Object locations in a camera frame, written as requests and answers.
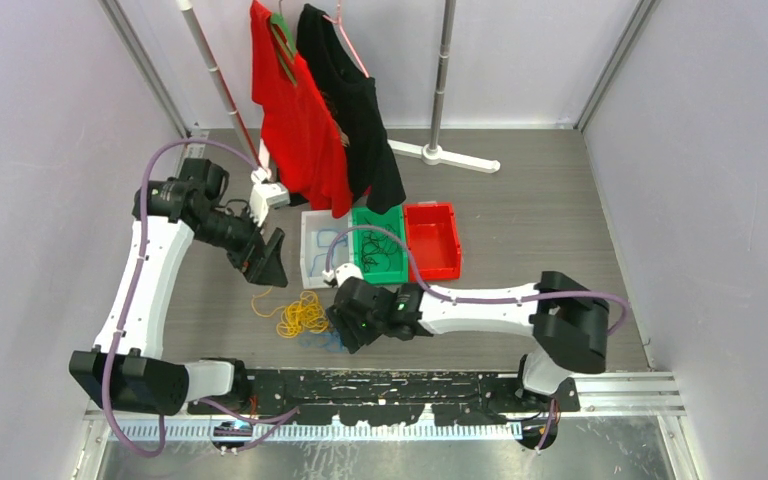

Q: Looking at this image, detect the yellow cable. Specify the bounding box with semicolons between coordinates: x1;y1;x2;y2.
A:
251;286;332;340

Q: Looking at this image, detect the red plastic bin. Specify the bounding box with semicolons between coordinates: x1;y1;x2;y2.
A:
403;202;462;282

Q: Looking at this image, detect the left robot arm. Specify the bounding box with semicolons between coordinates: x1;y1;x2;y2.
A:
69;158;289;416

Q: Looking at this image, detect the red t-shirt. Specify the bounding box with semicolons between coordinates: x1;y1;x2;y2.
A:
249;1;353;218

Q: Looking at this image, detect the white plastic bin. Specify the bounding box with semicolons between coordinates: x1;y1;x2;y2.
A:
300;211;352;290

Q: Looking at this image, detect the right rack pole with base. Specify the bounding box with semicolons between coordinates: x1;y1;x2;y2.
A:
387;0;502;175

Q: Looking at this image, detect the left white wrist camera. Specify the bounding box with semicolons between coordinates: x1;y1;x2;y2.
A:
248;167;290;227

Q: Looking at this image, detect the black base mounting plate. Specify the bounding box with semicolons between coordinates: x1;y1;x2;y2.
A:
213;369;580;427

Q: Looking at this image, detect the pink clothes hanger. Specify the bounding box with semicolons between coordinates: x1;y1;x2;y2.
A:
324;0;370;78

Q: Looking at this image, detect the white slotted cable duct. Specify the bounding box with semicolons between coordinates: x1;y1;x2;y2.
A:
106;418;524;443

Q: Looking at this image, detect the blue cable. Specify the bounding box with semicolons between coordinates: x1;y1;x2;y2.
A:
304;227;346;280
297;329;348;355

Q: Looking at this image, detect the green plastic bin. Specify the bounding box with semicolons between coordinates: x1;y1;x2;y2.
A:
351;205;409;285

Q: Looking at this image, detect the rack pole with base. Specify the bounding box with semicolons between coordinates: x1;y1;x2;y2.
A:
387;0;502;175
175;0;275;187

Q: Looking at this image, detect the left rack pole with base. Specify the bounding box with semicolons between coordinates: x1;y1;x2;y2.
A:
175;0;275;187

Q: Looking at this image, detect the green clothes hanger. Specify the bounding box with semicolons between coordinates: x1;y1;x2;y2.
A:
268;13;298;86

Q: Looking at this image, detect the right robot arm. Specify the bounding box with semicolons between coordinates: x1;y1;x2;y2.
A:
324;264;611;411

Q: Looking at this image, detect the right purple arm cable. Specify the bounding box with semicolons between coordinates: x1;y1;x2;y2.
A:
324;225;632;454

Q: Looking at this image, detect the black t-shirt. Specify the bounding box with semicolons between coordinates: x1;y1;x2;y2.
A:
296;3;406;215

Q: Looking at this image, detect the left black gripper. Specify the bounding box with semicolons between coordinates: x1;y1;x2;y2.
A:
192;200;288;285

